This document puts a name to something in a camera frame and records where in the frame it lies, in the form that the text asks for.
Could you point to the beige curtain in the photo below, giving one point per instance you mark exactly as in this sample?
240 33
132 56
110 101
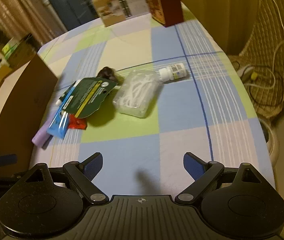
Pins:
19 18

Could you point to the green blister card package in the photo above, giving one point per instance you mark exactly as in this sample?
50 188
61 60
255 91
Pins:
87 95

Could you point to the blue toothpaste tube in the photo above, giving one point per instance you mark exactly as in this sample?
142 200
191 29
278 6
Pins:
59 124

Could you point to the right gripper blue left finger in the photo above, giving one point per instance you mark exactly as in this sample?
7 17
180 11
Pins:
92 166

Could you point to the white pill bottle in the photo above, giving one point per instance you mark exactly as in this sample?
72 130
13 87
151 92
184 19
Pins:
172 72

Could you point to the dark red gift box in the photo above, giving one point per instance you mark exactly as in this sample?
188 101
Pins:
166 12

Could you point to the checked tablecloth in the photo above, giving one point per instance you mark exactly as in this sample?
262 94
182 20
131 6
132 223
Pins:
208 113

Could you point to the stacked cardboard boxes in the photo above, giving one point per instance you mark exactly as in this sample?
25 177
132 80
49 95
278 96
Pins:
15 53

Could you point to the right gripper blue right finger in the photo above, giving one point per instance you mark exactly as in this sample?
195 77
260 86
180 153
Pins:
195 166

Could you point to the white power strip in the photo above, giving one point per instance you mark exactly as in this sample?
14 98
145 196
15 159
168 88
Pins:
247 74

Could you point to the white product carton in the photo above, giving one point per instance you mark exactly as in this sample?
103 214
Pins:
115 11

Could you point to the quilted tan chair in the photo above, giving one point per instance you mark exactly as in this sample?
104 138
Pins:
265 51

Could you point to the clear box of floss picks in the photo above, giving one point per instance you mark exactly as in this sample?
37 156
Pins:
137 92

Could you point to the purple cleanser tube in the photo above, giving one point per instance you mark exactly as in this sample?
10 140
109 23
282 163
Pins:
41 136

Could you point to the small black cream tube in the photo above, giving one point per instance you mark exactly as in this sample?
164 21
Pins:
61 98

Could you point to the red snack packet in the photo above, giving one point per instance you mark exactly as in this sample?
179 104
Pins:
76 123

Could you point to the white round floor appliance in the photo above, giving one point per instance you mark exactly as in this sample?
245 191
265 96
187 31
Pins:
271 139

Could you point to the brown cardboard storage box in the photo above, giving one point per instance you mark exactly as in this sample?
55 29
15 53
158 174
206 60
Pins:
24 96

